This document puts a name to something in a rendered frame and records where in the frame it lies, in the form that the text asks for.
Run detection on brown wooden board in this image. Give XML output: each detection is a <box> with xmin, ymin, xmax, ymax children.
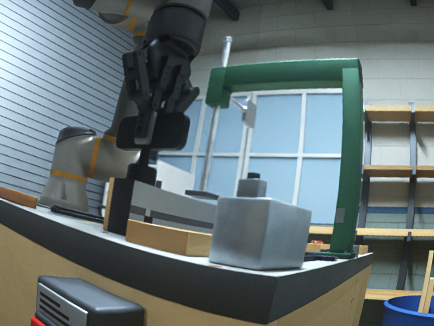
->
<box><xmin>0</xmin><ymin>185</ymin><xmax>38</xmax><ymax>209</ymax></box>

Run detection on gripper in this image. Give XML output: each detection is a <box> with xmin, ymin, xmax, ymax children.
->
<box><xmin>121</xmin><ymin>5</ymin><xmax>209</xmax><ymax>147</ymax></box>

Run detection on green hold-down frame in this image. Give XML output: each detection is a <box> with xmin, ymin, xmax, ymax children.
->
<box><xmin>205</xmin><ymin>57</ymin><xmax>363</xmax><ymax>259</ymax></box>

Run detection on black fence end post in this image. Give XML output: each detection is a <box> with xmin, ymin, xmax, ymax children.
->
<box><xmin>107</xmin><ymin>177</ymin><xmax>137</xmax><ymax>236</ymax></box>

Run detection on small grey block black knob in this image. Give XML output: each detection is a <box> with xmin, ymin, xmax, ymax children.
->
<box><xmin>236</xmin><ymin>171</ymin><xmax>268</xmax><ymax>198</ymax></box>

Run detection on dark ceiling beam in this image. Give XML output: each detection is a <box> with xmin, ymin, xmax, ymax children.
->
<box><xmin>212</xmin><ymin>0</ymin><xmax>241</xmax><ymax>22</ymax></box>

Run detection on blue drum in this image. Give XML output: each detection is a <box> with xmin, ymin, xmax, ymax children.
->
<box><xmin>382</xmin><ymin>294</ymin><xmax>434</xmax><ymax>326</ymax></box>

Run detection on grey stop block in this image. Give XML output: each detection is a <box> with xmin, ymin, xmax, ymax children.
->
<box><xmin>208</xmin><ymin>196</ymin><xmax>313</xmax><ymax>271</ymax></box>

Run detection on wooden shelf unit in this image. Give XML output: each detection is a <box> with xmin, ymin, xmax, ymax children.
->
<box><xmin>308</xmin><ymin>101</ymin><xmax>434</xmax><ymax>302</ymax></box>

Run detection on wooden block with red mark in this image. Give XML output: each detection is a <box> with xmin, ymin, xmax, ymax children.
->
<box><xmin>305</xmin><ymin>239</ymin><xmax>332</xmax><ymax>254</ymax></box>

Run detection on maple setup bar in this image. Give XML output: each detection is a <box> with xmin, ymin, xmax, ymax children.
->
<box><xmin>125</xmin><ymin>218</ymin><xmax>214</xmax><ymax>258</ymax></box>

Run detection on black flat tool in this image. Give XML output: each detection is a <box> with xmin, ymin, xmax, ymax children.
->
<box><xmin>303</xmin><ymin>251</ymin><xmax>339</xmax><ymax>263</ymax></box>
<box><xmin>50</xmin><ymin>204</ymin><xmax>105</xmax><ymax>224</ymax></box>

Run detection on grey router table fence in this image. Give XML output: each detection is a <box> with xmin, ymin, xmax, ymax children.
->
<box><xmin>102</xmin><ymin>176</ymin><xmax>219</xmax><ymax>236</ymax></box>

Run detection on router table cabinet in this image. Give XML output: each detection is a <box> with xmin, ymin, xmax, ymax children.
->
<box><xmin>0</xmin><ymin>185</ymin><xmax>374</xmax><ymax>326</ymax></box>

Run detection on black fence lock lever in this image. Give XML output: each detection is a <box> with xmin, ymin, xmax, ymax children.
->
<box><xmin>116</xmin><ymin>112</ymin><xmax>191</xmax><ymax>186</ymax></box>

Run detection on grey hold-down rod with foot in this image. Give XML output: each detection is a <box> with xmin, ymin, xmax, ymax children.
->
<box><xmin>184</xmin><ymin>35</ymin><xmax>234</xmax><ymax>200</ymax></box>

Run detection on grey hold-down lock lever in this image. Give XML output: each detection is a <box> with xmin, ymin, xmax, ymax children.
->
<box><xmin>231</xmin><ymin>94</ymin><xmax>257</xmax><ymax>129</ymax></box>

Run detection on wooden sticks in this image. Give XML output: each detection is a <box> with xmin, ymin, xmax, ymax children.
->
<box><xmin>417</xmin><ymin>249</ymin><xmax>434</xmax><ymax>314</ymax></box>

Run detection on grey switch box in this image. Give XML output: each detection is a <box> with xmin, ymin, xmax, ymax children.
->
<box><xmin>31</xmin><ymin>274</ymin><xmax>146</xmax><ymax>326</ymax></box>

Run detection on large window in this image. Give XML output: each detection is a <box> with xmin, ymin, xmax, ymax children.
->
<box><xmin>156</xmin><ymin>88</ymin><xmax>344</xmax><ymax>226</ymax></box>

